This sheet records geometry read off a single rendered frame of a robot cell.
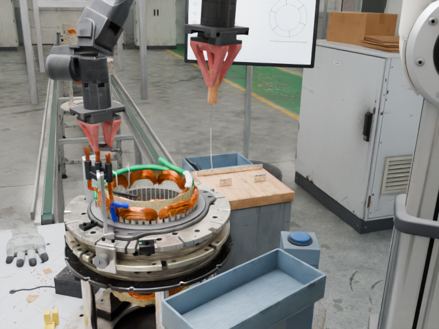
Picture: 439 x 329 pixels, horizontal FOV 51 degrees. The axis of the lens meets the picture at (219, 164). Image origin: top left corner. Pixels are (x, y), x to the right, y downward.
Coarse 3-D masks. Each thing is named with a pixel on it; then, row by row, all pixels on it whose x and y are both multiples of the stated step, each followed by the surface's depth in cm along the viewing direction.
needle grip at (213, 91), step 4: (212, 68) 78; (216, 80) 78; (216, 84) 78; (208, 88) 79; (212, 88) 78; (216, 88) 79; (208, 92) 79; (212, 92) 79; (216, 92) 79; (208, 96) 79; (212, 96) 79; (216, 96) 79; (208, 100) 80; (212, 100) 79; (216, 100) 80
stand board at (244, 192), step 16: (192, 176) 116; (208, 176) 114; (224, 176) 115; (240, 176) 115; (272, 176) 115; (224, 192) 105; (240, 192) 106; (256, 192) 106; (272, 192) 106; (288, 192) 106; (240, 208) 103
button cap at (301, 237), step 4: (292, 232) 92; (296, 232) 92; (300, 232) 92; (304, 232) 92; (292, 236) 91; (296, 236) 91; (300, 236) 91; (304, 236) 91; (308, 236) 91; (292, 240) 91; (296, 240) 90; (300, 240) 90; (304, 240) 90; (308, 240) 90
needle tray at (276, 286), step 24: (264, 264) 80; (288, 264) 81; (192, 288) 70; (216, 288) 74; (240, 288) 77; (264, 288) 77; (288, 288) 78; (312, 288) 73; (168, 312) 66; (192, 312) 71; (216, 312) 71; (240, 312) 71; (264, 312) 66; (288, 312) 70
